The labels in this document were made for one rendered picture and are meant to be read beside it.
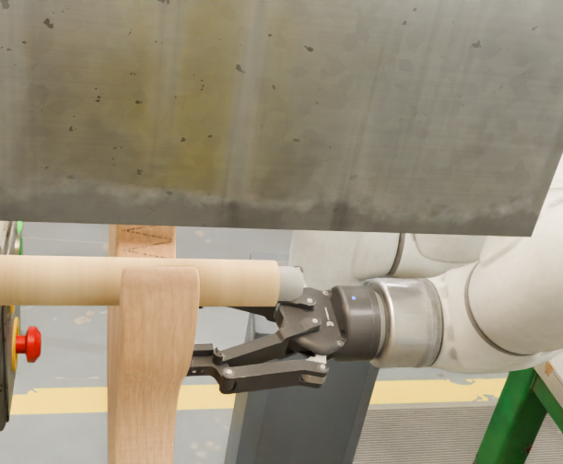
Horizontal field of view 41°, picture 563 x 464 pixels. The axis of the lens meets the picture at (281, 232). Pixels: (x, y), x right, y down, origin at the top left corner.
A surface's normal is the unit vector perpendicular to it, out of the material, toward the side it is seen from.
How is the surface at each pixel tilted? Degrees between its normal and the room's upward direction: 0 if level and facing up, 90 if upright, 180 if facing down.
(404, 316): 42
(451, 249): 103
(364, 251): 88
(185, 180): 90
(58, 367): 0
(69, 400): 0
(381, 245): 82
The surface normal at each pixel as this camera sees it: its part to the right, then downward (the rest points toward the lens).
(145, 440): 0.21, 0.43
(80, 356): 0.15, -0.85
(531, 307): -0.73, 0.50
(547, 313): -0.55, 0.64
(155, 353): 0.16, 0.73
